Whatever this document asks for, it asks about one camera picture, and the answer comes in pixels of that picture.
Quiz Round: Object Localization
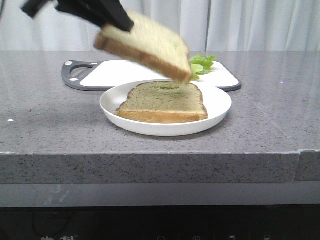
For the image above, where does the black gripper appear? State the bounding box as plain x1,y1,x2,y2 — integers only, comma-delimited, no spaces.
20,0,134,32

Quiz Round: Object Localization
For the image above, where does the toasted bread slice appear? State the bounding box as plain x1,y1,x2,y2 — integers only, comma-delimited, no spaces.
94,10,194,84
115,81,209,124

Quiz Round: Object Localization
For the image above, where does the green lettuce leaf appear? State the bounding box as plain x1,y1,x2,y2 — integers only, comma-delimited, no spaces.
189,54,216,80

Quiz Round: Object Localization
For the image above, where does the white cutting board grey rim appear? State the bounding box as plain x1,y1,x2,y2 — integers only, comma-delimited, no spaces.
61,60,242,92

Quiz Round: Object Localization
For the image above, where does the white curtain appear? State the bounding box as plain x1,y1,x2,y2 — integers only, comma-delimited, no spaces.
0,0,320,52

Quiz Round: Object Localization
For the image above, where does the white round plate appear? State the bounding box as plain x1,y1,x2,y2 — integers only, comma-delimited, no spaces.
99,80,232,137

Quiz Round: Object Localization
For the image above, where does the black appliance front panel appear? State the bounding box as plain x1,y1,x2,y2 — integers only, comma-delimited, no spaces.
0,205,320,240

